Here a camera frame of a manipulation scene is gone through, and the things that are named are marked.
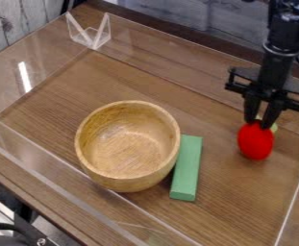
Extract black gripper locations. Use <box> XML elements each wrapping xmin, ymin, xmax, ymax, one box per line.
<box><xmin>225</xmin><ymin>67</ymin><xmax>299</xmax><ymax>130</ymax></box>

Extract red plush fruit green stem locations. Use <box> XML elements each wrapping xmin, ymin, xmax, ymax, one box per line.
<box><xmin>238</xmin><ymin>118</ymin><xmax>277</xmax><ymax>160</ymax></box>

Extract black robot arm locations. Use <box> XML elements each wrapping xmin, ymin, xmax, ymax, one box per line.
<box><xmin>225</xmin><ymin>0</ymin><xmax>299</xmax><ymax>130</ymax></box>

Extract green rectangular block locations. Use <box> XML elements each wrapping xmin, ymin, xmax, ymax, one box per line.
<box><xmin>170</xmin><ymin>135</ymin><xmax>203</xmax><ymax>202</ymax></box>

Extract wooden bowl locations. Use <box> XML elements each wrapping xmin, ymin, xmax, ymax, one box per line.
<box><xmin>75</xmin><ymin>100</ymin><xmax>182</xmax><ymax>192</ymax></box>

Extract clear acrylic tray walls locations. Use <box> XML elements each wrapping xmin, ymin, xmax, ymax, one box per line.
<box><xmin>0</xmin><ymin>5</ymin><xmax>299</xmax><ymax>246</ymax></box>

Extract clear acrylic corner bracket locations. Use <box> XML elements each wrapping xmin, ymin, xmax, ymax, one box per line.
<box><xmin>66</xmin><ymin>12</ymin><xmax>112</xmax><ymax>50</ymax></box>

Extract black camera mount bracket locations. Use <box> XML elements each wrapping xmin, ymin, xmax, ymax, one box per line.
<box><xmin>15</xmin><ymin>214</ymin><xmax>59</xmax><ymax>246</ymax></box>

